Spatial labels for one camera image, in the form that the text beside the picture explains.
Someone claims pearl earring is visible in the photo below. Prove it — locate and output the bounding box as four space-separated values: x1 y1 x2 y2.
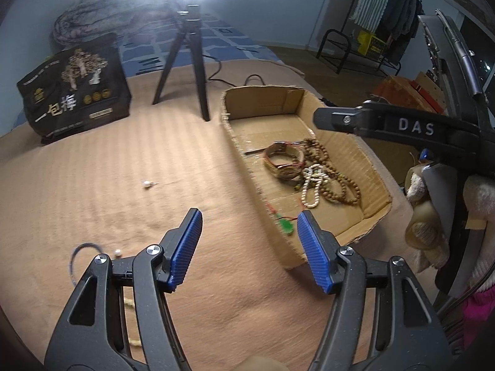
143 180 158 189

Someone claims yellow box on rack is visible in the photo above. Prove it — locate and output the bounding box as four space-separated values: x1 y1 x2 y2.
357 30 387 56

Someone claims black metal clothes rack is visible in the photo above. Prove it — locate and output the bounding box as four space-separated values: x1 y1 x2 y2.
316 0 424 75

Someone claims tan blanket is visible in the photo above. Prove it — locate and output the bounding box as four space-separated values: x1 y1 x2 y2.
0 59 426 371

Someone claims black snack bag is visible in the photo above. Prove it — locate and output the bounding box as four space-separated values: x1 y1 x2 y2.
17 33 132 145

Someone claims blue patterned bed sheet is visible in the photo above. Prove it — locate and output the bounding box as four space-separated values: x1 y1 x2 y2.
116 14 280 78

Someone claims folded patterned quilt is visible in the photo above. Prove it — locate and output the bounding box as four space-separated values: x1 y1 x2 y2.
52 0 185 48

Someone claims dark blue cord bracelet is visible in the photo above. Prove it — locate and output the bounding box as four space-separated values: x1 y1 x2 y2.
69 242 103 288

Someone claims brown wooden bead necklace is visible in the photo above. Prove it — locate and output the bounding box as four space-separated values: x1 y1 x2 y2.
300 137 363 207

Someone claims white pearl necklace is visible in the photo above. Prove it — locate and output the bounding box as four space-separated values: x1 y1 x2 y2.
300 164 330 210

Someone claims green jade pendant red cord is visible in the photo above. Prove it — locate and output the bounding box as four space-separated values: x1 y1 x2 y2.
268 203 299 236

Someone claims black cable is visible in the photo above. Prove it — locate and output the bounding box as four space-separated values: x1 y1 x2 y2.
208 55 268 87

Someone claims black camera tripod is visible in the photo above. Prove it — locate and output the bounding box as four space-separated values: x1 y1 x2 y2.
152 4 211 122

